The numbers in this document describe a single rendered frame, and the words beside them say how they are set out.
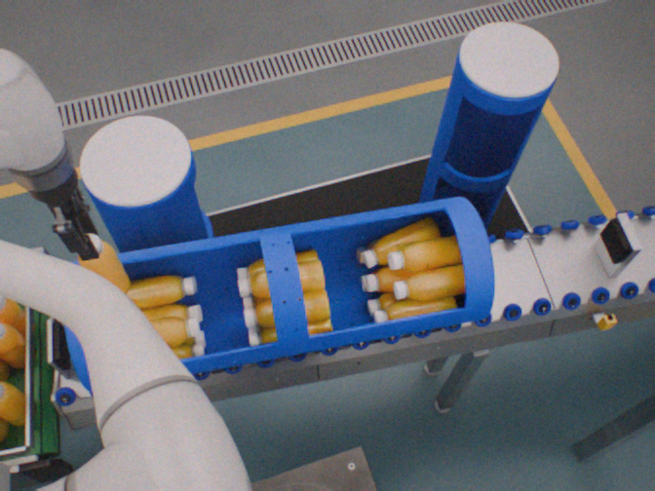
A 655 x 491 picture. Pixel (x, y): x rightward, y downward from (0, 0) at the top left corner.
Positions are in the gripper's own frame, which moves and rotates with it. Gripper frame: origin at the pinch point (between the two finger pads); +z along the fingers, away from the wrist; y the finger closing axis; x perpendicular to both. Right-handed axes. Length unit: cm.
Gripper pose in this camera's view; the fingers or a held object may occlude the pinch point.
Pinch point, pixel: (85, 237)
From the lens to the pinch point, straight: 125.0
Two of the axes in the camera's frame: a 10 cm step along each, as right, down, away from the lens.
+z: -0.2, 4.8, 8.8
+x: -9.8, 1.6, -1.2
